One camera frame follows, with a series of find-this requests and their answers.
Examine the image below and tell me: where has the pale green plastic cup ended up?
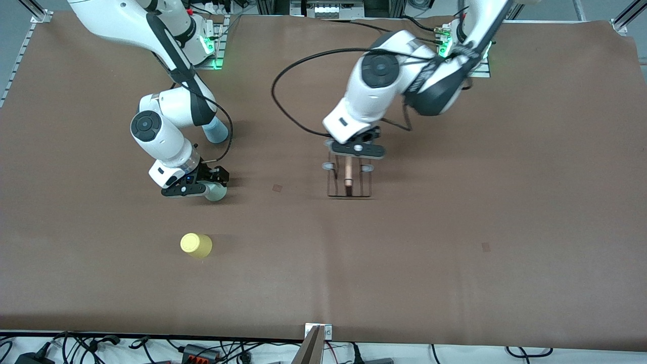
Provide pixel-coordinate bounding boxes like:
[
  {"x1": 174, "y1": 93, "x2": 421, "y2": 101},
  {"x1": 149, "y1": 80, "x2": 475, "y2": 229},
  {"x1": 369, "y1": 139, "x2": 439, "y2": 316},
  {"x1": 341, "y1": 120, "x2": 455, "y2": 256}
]
[{"x1": 204, "y1": 182, "x2": 228, "y2": 203}]

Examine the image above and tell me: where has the black wire cup holder rack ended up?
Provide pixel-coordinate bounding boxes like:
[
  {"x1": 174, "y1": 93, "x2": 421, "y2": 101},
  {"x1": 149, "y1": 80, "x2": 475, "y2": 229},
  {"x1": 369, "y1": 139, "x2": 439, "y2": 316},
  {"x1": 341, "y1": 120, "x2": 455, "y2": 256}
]
[{"x1": 322, "y1": 151, "x2": 376, "y2": 199}]

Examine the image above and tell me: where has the light blue plastic cup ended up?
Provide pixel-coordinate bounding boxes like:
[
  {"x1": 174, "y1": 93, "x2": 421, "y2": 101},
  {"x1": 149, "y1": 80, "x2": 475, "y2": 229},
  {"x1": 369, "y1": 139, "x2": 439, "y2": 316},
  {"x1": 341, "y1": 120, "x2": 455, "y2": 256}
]
[{"x1": 202, "y1": 117, "x2": 229, "y2": 145}]

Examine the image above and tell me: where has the yellow plastic cup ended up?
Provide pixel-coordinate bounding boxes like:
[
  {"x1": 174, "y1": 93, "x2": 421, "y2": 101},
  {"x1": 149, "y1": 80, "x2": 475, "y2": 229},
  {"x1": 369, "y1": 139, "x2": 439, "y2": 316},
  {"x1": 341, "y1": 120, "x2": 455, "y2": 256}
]
[{"x1": 180, "y1": 233, "x2": 213, "y2": 259}]

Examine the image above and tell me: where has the white power strip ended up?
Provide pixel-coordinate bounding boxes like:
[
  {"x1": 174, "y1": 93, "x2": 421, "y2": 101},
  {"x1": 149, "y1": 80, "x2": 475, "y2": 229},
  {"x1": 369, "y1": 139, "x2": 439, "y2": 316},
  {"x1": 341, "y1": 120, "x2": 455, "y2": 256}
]
[{"x1": 303, "y1": 0, "x2": 365, "y2": 19}]

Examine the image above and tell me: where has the brown table cover sheet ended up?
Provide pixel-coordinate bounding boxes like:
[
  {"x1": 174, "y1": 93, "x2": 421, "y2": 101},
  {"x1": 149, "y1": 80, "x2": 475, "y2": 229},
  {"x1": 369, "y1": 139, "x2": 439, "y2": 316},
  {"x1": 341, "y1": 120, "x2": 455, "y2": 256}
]
[{"x1": 0, "y1": 11, "x2": 647, "y2": 349}]

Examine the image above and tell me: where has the black box with orange buttons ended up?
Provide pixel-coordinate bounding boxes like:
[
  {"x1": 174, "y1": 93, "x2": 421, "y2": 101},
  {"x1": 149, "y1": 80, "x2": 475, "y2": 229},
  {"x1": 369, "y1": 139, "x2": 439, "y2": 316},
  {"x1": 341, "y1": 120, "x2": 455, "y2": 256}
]
[{"x1": 181, "y1": 344, "x2": 221, "y2": 362}]

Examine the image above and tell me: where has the black power adapter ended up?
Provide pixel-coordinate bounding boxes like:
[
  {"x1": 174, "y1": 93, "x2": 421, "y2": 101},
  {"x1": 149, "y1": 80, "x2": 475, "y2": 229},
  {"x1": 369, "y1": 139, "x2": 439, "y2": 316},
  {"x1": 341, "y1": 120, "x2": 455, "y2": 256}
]
[{"x1": 15, "y1": 351, "x2": 56, "y2": 364}]

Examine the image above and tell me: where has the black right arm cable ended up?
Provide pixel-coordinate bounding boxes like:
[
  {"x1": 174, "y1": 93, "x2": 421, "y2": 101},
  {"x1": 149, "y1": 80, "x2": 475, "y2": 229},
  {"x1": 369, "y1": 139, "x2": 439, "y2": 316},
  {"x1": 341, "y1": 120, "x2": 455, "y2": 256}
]
[{"x1": 172, "y1": 71, "x2": 234, "y2": 163}]

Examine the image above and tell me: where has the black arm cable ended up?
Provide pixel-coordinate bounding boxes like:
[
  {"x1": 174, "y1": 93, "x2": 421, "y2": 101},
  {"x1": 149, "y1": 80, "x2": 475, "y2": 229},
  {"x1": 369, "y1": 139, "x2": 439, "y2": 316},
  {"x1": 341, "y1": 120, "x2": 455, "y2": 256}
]
[
  {"x1": 172, "y1": 71, "x2": 234, "y2": 163},
  {"x1": 271, "y1": 47, "x2": 440, "y2": 138}
]

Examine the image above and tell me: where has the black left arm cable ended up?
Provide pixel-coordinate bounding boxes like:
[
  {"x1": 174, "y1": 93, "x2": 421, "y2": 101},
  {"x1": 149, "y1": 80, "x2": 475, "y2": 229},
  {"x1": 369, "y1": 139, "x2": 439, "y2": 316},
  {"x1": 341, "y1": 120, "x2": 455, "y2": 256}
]
[{"x1": 271, "y1": 47, "x2": 440, "y2": 138}]

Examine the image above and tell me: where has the black cable on table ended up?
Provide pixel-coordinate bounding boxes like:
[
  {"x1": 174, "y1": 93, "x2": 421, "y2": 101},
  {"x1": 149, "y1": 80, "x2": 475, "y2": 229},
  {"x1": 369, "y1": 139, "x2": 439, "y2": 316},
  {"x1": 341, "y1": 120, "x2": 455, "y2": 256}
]
[
  {"x1": 323, "y1": 18, "x2": 392, "y2": 34},
  {"x1": 402, "y1": 15, "x2": 443, "y2": 32}
]

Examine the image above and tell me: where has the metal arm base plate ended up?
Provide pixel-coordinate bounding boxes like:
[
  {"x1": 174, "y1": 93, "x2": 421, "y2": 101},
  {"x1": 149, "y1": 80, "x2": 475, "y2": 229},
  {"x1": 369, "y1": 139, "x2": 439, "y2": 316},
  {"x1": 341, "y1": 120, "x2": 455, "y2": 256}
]
[
  {"x1": 169, "y1": 15, "x2": 228, "y2": 70},
  {"x1": 437, "y1": 23, "x2": 492, "y2": 78}
]

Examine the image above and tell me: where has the grey camera mounting pole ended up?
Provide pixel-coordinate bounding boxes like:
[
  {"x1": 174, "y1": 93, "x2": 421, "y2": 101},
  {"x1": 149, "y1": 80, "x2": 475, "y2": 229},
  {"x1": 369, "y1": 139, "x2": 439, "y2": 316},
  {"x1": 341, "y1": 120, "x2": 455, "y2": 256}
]
[{"x1": 291, "y1": 326, "x2": 327, "y2": 364}]

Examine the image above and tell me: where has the tangled black floor cable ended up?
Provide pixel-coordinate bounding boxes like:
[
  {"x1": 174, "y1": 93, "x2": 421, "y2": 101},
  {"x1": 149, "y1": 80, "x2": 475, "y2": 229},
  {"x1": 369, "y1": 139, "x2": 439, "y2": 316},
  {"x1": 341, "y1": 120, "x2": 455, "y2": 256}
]
[{"x1": 51, "y1": 331, "x2": 123, "y2": 364}]

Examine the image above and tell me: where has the perforated silver edge rail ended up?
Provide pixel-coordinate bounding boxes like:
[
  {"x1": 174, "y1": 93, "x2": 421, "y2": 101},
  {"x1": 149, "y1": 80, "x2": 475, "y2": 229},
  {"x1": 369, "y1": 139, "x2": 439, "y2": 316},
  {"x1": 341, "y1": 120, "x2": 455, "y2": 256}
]
[{"x1": 0, "y1": 23, "x2": 39, "y2": 108}]

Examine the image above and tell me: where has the aluminium frame profile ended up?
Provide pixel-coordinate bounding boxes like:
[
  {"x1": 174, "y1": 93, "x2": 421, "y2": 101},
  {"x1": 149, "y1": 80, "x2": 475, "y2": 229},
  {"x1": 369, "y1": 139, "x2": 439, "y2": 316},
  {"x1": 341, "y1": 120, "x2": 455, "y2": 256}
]
[
  {"x1": 19, "y1": 0, "x2": 54, "y2": 24},
  {"x1": 611, "y1": 0, "x2": 647, "y2": 34}
]

